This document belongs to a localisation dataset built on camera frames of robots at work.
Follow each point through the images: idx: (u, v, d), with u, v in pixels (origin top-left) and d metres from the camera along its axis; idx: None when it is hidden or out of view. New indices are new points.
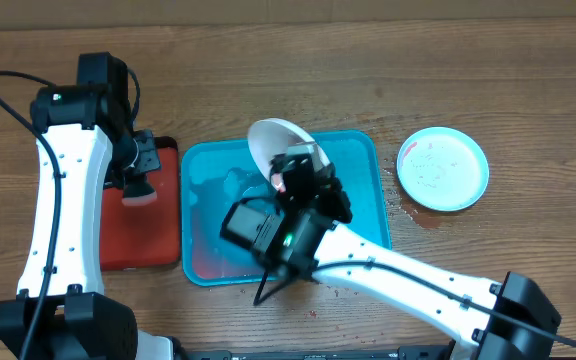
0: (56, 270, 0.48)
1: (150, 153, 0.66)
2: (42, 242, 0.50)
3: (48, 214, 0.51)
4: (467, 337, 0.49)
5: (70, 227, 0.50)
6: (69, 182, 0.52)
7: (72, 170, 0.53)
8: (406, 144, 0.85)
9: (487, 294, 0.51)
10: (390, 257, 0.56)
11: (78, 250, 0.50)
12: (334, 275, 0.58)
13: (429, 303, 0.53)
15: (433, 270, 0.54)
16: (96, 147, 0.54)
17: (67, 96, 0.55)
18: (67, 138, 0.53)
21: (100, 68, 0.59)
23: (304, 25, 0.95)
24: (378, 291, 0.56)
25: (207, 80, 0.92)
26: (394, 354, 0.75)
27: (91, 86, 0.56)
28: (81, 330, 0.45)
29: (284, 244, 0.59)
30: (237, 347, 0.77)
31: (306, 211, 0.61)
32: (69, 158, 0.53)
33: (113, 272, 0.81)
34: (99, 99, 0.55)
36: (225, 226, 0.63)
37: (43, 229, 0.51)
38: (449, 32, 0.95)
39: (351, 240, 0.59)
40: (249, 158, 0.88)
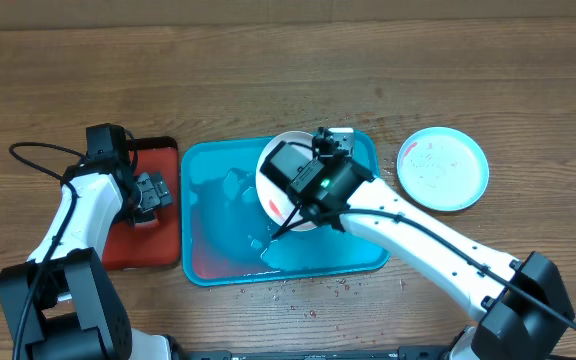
0: (62, 242, 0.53)
1: (150, 192, 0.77)
2: (53, 230, 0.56)
3: (62, 214, 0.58)
4: (476, 302, 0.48)
5: (76, 232, 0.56)
6: (83, 201, 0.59)
7: (87, 193, 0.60)
8: (406, 144, 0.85)
9: (506, 267, 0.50)
10: (421, 216, 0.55)
11: (83, 231, 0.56)
12: (359, 222, 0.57)
13: (447, 264, 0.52)
15: (459, 237, 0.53)
16: (110, 182, 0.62)
17: (91, 163, 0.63)
18: (85, 176, 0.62)
21: (106, 138, 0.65)
23: (304, 25, 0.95)
24: (400, 245, 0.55)
25: (206, 80, 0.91)
26: (394, 354, 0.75)
27: (104, 160, 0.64)
28: (81, 287, 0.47)
29: (321, 185, 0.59)
30: (237, 347, 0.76)
31: (348, 160, 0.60)
32: (86, 185, 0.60)
33: (113, 272, 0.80)
34: (115, 169, 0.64)
36: (269, 161, 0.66)
37: (53, 228, 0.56)
38: (450, 32, 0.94)
39: (385, 194, 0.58)
40: (249, 157, 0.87)
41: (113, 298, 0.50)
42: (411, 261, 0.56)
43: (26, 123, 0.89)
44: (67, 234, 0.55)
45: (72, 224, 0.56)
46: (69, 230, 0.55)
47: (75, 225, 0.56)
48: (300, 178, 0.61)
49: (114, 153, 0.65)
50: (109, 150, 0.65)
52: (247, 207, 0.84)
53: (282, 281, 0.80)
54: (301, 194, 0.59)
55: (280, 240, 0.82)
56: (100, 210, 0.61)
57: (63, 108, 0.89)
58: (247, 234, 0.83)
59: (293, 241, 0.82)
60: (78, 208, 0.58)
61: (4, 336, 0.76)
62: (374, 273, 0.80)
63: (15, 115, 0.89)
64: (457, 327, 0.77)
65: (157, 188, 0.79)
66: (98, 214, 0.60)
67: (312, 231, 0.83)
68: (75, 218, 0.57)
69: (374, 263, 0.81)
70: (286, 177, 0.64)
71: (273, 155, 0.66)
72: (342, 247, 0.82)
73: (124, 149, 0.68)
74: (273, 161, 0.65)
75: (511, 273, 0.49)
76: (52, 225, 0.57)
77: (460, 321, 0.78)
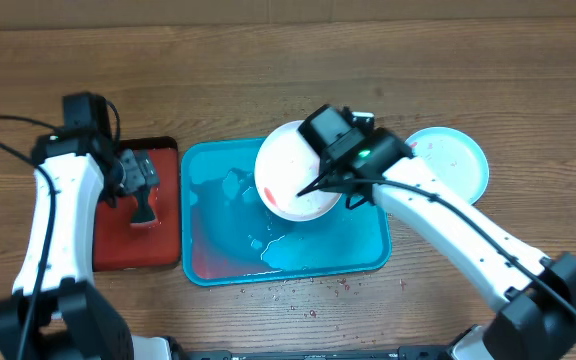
0: (49, 266, 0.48)
1: (135, 171, 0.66)
2: (36, 247, 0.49)
3: (42, 225, 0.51)
4: (498, 291, 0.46)
5: (62, 237, 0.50)
6: (65, 198, 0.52)
7: (67, 188, 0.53)
8: None
9: (535, 263, 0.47)
10: (457, 200, 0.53)
11: (71, 250, 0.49)
12: (393, 196, 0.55)
13: (475, 249, 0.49)
15: (492, 225, 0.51)
16: (89, 167, 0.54)
17: (65, 136, 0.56)
18: (62, 163, 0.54)
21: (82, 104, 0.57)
23: (304, 25, 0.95)
24: (431, 224, 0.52)
25: (206, 80, 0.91)
26: (394, 354, 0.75)
27: (82, 130, 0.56)
28: (78, 323, 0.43)
29: (359, 154, 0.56)
30: (237, 347, 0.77)
31: (391, 134, 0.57)
32: (65, 178, 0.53)
33: (113, 272, 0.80)
34: (91, 139, 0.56)
36: (308, 121, 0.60)
37: (36, 243, 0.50)
38: (450, 32, 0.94)
39: (424, 174, 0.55)
40: (249, 157, 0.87)
41: (111, 315, 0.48)
42: (438, 243, 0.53)
43: (26, 124, 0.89)
44: (56, 240, 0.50)
45: (58, 227, 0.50)
46: (56, 236, 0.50)
47: (61, 229, 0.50)
48: (339, 146, 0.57)
49: (92, 122, 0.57)
50: (85, 119, 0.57)
52: (247, 207, 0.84)
53: (282, 281, 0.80)
54: (338, 162, 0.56)
55: (280, 240, 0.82)
56: (85, 203, 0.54)
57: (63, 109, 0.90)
58: (247, 234, 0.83)
59: (293, 241, 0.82)
60: (61, 207, 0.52)
61: None
62: (374, 273, 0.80)
63: (16, 115, 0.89)
64: (457, 327, 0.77)
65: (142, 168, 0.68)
66: (84, 217, 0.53)
67: (312, 231, 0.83)
68: (60, 220, 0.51)
69: (374, 263, 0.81)
70: (323, 142, 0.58)
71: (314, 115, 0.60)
72: (343, 247, 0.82)
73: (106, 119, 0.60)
74: (316, 122, 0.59)
75: (540, 269, 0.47)
76: (36, 228, 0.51)
77: (460, 321, 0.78)
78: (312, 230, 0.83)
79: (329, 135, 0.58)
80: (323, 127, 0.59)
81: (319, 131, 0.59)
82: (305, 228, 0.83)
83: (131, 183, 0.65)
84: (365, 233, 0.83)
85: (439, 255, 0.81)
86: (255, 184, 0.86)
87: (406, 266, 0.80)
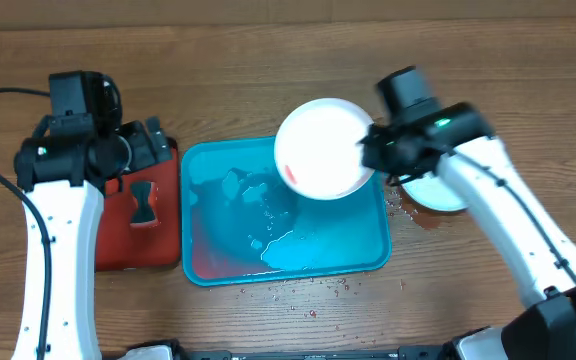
0: (49, 347, 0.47)
1: (144, 148, 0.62)
2: (33, 317, 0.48)
3: (39, 285, 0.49)
4: (539, 286, 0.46)
5: (63, 282, 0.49)
6: (62, 243, 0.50)
7: (62, 232, 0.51)
8: None
9: None
10: (525, 192, 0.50)
11: (72, 324, 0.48)
12: (459, 173, 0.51)
13: (528, 242, 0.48)
15: (553, 224, 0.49)
16: (86, 203, 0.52)
17: (54, 149, 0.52)
18: (55, 200, 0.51)
21: (77, 98, 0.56)
23: (304, 25, 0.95)
24: (489, 207, 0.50)
25: (207, 80, 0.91)
26: (394, 354, 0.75)
27: (77, 136, 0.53)
28: None
29: (437, 121, 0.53)
30: (237, 347, 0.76)
31: (474, 110, 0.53)
32: (60, 219, 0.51)
33: (113, 272, 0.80)
34: (87, 150, 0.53)
36: (391, 77, 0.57)
37: (32, 311, 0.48)
38: (449, 33, 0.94)
39: (499, 157, 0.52)
40: (249, 157, 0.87)
41: None
42: (490, 228, 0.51)
43: (26, 123, 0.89)
44: (57, 284, 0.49)
45: (57, 271, 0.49)
46: (55, 280, 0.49)
47: (61, 273, 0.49)
48: (415, 111, 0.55)
49: (86, 117, 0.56)
50: (81, 112, 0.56)
52: (247, 207, 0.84)
53: (282, 281, 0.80)
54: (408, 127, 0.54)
55: (280, 240, 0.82)
56: (85, 247, 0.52)
57: None
58: (247, 234, 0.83)
59: (293, 241, 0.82)
60: (58, 249, 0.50)
61: (4, 336, 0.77)
62: (374, 273, 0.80)
63: (16, 115, 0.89)
64: (457, 327, 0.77)
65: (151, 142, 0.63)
66: (83, 269, 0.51)
67: (312, 231, 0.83)
68: (58, 263, 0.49)
69: (374, 263, 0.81)
70: (401, 103, 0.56)
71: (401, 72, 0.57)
72: (342, 247, 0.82)
73: (102, 115, 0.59)
74: (399, 83, 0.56)
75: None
76: (32, 272, 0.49)
77: (460, 321, 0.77)
78: (312, 230, 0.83)
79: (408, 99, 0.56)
80: (405, 91, 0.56)
81: (399, 93, 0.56)
82: (305, 227, 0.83)
83: (140, 164, 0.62)
84: (365, 232, 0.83)
85: (440, 255, 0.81)
86: (255, 184, 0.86)
87: (407, 266, 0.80)
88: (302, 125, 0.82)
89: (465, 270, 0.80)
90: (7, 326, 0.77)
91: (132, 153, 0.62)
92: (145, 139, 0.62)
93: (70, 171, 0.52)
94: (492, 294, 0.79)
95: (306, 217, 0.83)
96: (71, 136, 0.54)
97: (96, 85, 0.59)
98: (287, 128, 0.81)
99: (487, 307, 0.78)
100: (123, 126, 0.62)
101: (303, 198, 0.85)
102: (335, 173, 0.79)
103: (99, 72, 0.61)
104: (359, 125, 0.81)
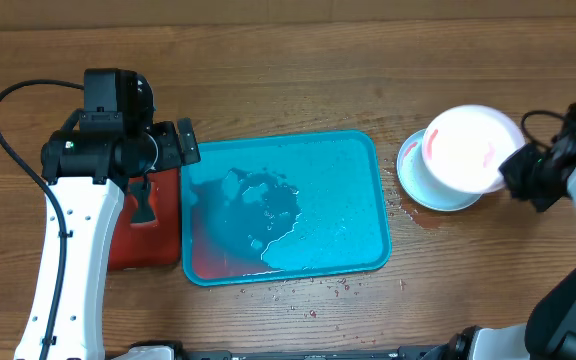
0: (55, 340, 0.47)
1: (171, 148, 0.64)
2: (42, 307, 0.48)
3: (51, 276, 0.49)
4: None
5: (76, 277, 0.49)
6: (78, 237, 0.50)
7: (80, 227, 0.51)
8: (405, 144, 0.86)
9: None
10: None
11: (80, 319, 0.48)
12: None
13: None
15: None
16: (106, 201, 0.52)
17: (82, 145, 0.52)
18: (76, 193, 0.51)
21: (108, 94, 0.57)
23: (304, 25, 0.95)
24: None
25: (207, 80, 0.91)
26: (393, 354, 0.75)
27: (104, 134, 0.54)
28: None
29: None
30: (237, 347, 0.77)
31: None
32: (79, 214, 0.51)
33: (113, 272, 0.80)
34: (114, 148, 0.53)
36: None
37: (41, 301, 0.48)
38: (450, 32, 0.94)
39: None
40: (249, 157, 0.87)
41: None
42: None
43: (26, 123, 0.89)
44: (69, 278, 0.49)
45: (71, 265, 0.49)
46: (68, 274, 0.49)
47: (74, 267, 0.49)
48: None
49: (116, 114, 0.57)
50: (111, 109, 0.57)
52: (247, 207, 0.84)
53: (282, 281, 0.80)
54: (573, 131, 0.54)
55: (280, 240, 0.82)
56: (101, 244, 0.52)
57: (63, 109, 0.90)
58: (247, 234, 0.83)
59: (293, 241, 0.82)
60: (74, 243, 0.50)
61: (4, 336, 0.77)
62: (374, 273, 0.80)
63: (15, 115, 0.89)
64: (457, 327, 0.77)
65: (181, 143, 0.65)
66: (97, 268, 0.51)
67: (313, 232, 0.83)
68: (73, 257, 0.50)
69: (374, 262, 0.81)
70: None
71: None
72: (343, 247, 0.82)
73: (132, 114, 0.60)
74: None
75: None
76: (46, 262, 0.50)
77: (460, 320, 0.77)
78: (312, 230, 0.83)
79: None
80: None
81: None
82: (305, 227, 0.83)
83: (167, 164, 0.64)
84: (365, 232, 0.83)
85: (440, 255, 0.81)
86: (254, 184, 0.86)
87: (407, 266, 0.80)
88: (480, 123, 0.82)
89: (465, 270, 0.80)
90: (7, 326, 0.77)
91: (161, 153, 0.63)
92: (174, 139, 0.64)
93: (96, 167, 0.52)
94: (492, 294, 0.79)
95: (306, 218, 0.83)
96: (100, 132, 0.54)
97: (131, 84, 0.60)
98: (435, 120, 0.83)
99: (488, 306, 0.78)
100: (154, 124, 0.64)
101: (303, 199, 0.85)
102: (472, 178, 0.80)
103: (134, 72, 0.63)
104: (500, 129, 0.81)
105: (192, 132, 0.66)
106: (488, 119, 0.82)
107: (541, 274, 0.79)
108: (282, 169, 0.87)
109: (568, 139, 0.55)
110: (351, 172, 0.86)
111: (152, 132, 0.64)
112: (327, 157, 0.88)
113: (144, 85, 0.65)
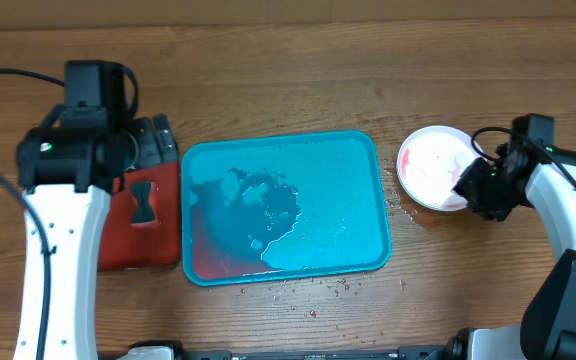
0: None
1: None
2: (29, 331, 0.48)
3: (36, 297, 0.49)
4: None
5: (63, 295, 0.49)
6: (62, 254, 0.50)
7: (62, 242, 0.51)
8: (401, 152, 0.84)
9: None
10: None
11: (70, 341, 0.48)
12: (546, 177, 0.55)
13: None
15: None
16: (88, 212, 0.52)
17: (59, 147, 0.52)
18: (57, 207, 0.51)
21: (91, 89, 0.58)
23: (304, 26, 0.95)
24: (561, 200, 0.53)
25: (206, 80, 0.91)
26: (394, 354, 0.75)
27: (82, 133, 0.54)
28: None
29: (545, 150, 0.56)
30: (237, 347, 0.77)
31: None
32: (61, 229, 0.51)
33: (113, 272, 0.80)
34: (94, 147, 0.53)
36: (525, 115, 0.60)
37: (27, 325, 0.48)
38: (449, 32, 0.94)
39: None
40: (250, 158, 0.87)
41: None
42: (552, 222, 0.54)
43: (27, 124, 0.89)
44: (56, 296, 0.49)
45: (58, 282, 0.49)
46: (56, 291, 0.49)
47: (59, 285, 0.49)
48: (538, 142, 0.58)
49: (99, 110, 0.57)
50: (93, 105, 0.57)
52: (247, 207, 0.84)
53: (282, 281, 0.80)
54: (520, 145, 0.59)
55: (280, 240, 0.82)
56: (87, 259, 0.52)
57: None
58: (247, 234, 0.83)
59: (293, 241, 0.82)
60: (58, 260, 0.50)
61: (4, 336, 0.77)
62: (374, 273, 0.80)
63: (16, 115, 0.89)
64: (458, 327, 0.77)
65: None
66: (84, 284, 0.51)
67: (313, 231, 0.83)
68: (59, 275, 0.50)
69: (374, 262, 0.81)
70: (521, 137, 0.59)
71: (538, 116, 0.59)
72: (343, 246, 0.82)
73: (116, 109, 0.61)
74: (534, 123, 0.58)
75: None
76: (29, 282, 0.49)
77: (460, 320, 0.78)
78: (312, 230, 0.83)
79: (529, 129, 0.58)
80: (535, 129, 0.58)
81: (528, 129, 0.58)
82: (304, 227, 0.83)
83: None
84: (365, 232, 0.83)
85: (440, 255, 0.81)
86: (254, 184, 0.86)
87: (407, 266, 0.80)
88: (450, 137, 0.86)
89: (465, 270, 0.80)
90: (7, 326, 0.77)
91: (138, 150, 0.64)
92: None
93: (76, 171, 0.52)
94: (492, 294, 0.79)
95: (306, 217, 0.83)
96: (78, 131, 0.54)
97: (114, 78, 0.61)
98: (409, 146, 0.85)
99: (488, 306, 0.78)
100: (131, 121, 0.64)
101: (303, 199, 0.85)
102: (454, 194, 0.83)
103: (121, 64, 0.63)
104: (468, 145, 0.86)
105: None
106: (453, 138, 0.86)
107: (541, 274, 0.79)
108: (282, 169, 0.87)
109: (517, 153, 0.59)
110: (350, 172, 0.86)
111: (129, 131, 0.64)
112: (327, 157, 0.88)
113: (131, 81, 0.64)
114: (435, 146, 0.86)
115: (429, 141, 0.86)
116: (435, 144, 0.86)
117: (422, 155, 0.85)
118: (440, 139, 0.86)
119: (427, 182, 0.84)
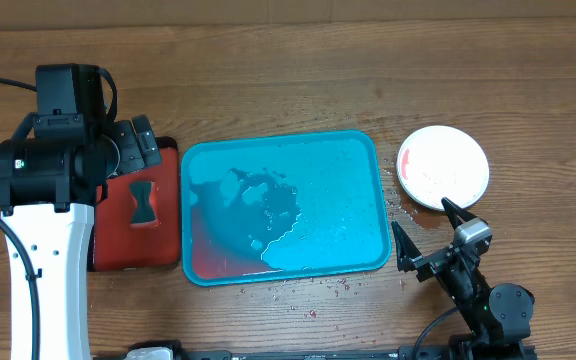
0: None
1: (132, 150, 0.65)
2: (23, 353, 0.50)
3: (27, 321, 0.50)
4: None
5: (53, 318, 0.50)
6: (48, 277, 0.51)
7: (47, 264, 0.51)
8: (401, 152, 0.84)
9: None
10: None
11: None
12: None
13: None
15: None
16: (72, 231, 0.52)
17: (34, 163, 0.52)
18: (39, 228, 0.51)
21: (65, 95, 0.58)
23: (304, 26, 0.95)
24: None
25: (206, 80, 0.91)
26: (394, 354, 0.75)
27: (57, 147, 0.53)
28: None
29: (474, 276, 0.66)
30: (237, 347, 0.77)
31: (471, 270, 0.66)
32: (45, 251, 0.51)
33: (113, 272, 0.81)
34: (72, 160, 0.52)
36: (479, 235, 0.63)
37: (22, 348, 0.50)
38: (450, 32, 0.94)
39: None
40: (250, 158, 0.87)
41: None
42: None
43: None
44: (47, 319, 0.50)
45: (46, 306, 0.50)
46: (45, 315, 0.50)
47: (49, 308, 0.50)
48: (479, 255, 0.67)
49: (76, 115, 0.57)
50: (69, 111, 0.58)
52: (247, 207, 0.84)
53: (282, 281, 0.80)
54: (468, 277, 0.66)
55: (280, 240, 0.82)
56: (76, 277, 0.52)
57: None
58: (247, 234, 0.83)
59: (293, 241, 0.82)
60: (45, 282, 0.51)
61: (4, 336, 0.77)
62: (374, 273, 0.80)
63: (15, 114, 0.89)
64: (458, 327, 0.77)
65: (140, 143, 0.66)
66: (75, 303, 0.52)
67: (313, 231, 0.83)
68: (46, 299, 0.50)
69: (374, 263, 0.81)
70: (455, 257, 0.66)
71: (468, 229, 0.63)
72: (343, 247, 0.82)
73: (93, 112, 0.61)
74: (488, 242, 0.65)
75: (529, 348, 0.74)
76: (19, 306, 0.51)
77: (461, 320, 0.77)
78: (312, 230, 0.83)
79: (471, 245, 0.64)
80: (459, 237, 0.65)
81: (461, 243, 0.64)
82: (304, 228, 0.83)
83: (128, 167, 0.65)
84: (365, 232, 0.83)
85: None
86: (255, 184, 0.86)
87: None
88: (452, 137, 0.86)
89: None
90: (7, 326, 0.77)
91: (121, 156, 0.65)
92: (135, 140, 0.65)
93: (54, 187, 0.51)
94: None
95: (306, 218, 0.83)
96: (53, 144, 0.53)
97: (90, 81, 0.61)
98: (408, 146, 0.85)
99: None
100: (110, 125, 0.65)
101: (302, 199, 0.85)
102: (454, 193, 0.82)
103: (97, 66, 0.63)
104: (469, 145, 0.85)
105: (150, 130, 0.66)
106: (455, 137, 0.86)
107: (541, 274, 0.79)
108: (282, 168, 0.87)
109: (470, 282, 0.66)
110: (350, 172, 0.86)
111: (112, 135, 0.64)
112: (327, 157, 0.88)
113: (109, 83, 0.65)
114: (436, 146, 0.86)
115: (428, 141, 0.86)
116: (436, 144, 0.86)
117: (422, 155, 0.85)
118: (441, 139, 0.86)
119: (426, 182, 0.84)
